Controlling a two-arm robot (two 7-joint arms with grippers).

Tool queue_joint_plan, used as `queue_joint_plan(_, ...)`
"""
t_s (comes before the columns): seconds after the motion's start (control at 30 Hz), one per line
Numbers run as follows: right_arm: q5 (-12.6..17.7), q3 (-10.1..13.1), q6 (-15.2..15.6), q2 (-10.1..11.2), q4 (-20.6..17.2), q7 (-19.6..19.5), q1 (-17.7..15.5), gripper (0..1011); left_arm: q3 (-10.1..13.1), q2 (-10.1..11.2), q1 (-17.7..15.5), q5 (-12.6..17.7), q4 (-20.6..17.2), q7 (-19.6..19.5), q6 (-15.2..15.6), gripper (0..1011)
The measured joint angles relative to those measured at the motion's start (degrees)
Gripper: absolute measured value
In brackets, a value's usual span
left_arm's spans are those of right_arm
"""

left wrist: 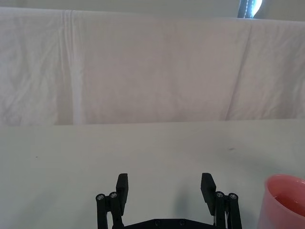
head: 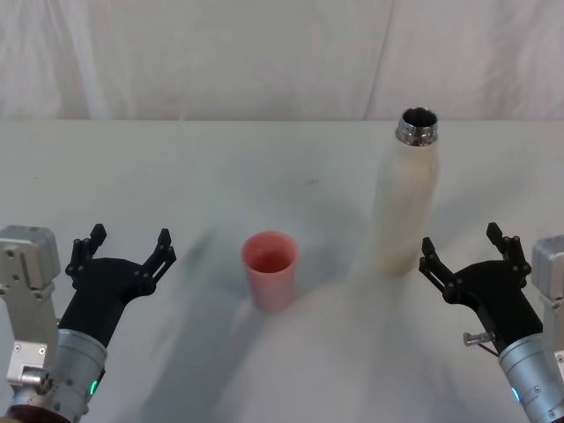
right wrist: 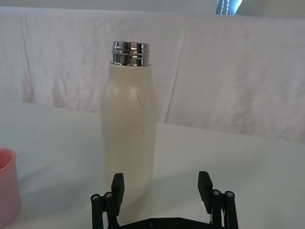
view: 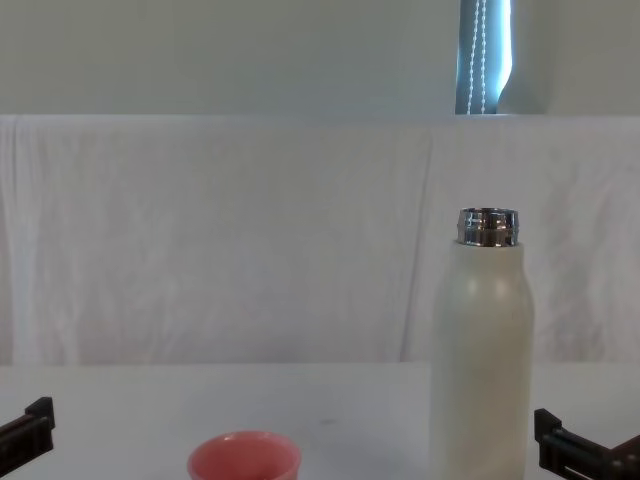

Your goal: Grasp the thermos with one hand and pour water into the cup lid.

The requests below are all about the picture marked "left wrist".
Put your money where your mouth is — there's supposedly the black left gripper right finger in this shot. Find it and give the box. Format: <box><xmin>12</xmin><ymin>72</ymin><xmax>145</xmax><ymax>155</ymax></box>
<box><xmin>201</xmin><ymin>173</ymin><xmax>243</xmax><ymax>229</ymax></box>

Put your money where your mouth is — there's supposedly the pink plastic cup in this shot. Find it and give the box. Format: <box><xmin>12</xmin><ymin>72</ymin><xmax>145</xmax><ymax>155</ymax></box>
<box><xmin>257</xmin><ymin>174</ymin><xmax>305</xmax><ymax>229</ymax></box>

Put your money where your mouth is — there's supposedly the white table cloth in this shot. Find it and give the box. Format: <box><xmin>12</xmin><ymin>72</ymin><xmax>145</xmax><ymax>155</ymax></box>
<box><xmin>0</xmin><ymin>120</ymin><xmax>305</xmax><ymax>229</ymax></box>

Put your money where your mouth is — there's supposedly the white draped backdrop sheet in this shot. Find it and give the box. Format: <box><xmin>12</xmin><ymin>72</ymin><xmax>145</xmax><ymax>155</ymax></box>
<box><xmin>0</xmin><ymin>7</ymin><xmax>305</xmax><ymax>126</ymax></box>

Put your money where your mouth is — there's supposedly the grey striped post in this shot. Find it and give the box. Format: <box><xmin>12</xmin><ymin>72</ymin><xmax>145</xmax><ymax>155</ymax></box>
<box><xmin>237</xmin><ymin>0</ymin><xmax>264</xmax><ymax>19</ymax></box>

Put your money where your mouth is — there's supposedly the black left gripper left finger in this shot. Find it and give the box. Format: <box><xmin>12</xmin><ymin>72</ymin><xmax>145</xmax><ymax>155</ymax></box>
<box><xmin>95</xmin><ymin>173</ymin><xmax>130</xmax><ymax>229</ymax></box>

